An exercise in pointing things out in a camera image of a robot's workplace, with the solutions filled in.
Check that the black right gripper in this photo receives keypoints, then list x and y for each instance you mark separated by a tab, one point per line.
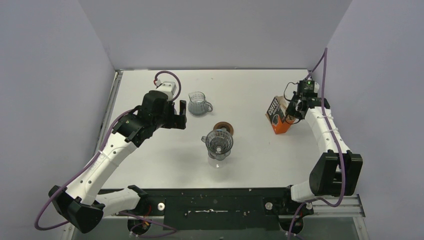
290	112

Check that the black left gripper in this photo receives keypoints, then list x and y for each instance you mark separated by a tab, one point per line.
173	117

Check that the orange black coffee filter box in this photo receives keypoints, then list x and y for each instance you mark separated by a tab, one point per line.
276	114

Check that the clear plastic coffee dripper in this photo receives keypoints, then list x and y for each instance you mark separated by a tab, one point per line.
219	143

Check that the clear glass carafe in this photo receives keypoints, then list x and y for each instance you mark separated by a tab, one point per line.
217	164

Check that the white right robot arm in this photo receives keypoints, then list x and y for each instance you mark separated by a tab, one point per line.
337	171

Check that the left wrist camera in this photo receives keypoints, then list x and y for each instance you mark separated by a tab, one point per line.
167	87

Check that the clear glass pitcher with handle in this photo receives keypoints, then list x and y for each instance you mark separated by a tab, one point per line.
198	105

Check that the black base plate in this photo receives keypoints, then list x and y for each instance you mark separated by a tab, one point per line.
219	208

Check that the aluminium rail frame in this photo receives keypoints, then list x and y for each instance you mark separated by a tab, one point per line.
96	172

